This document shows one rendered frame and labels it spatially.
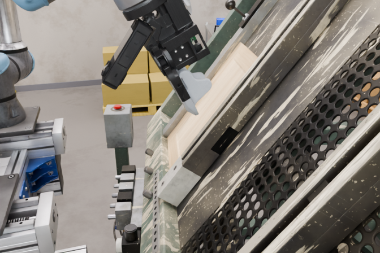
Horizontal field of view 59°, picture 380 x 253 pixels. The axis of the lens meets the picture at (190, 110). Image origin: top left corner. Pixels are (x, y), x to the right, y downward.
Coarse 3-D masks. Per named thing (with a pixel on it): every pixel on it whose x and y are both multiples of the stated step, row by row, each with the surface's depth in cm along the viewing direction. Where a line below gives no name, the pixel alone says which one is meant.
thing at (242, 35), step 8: (272, 0) 123; (264, 8) 124; (256, 16) 125; (264, 16) 125; (248, 24) 126; (256, 24) 126; (240, 32) 127; (248, 32) 127; (232, 40) 130; (240, 40) 128; (224, 48) 133; (232, 48) 129; (224, 56) 130; (216, 64) 131; (208, 72) 134; (216, 72) 132; (176, 112) 141; (184, 112) 137; (176, 120) 138; (168, 128) 140; (168, 136) 141
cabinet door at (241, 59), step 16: (240, 48) 124; (224, 64) 129; (240, 64) 115; (224, 80) 121; (208, 96) 126; (224, 96) 113; (208, 112) 117; (176, 128) 137; (192, 128) 122; (176, 144) 127
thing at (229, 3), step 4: (228, 0) 118; (232, 0) 118; (228, 4) 118; (232, 4) 118; (228, 8) 119; (232, 8) 119; (236, 8) 122; (240, 12) 124; (244, 16) 126; (244, 20) 127
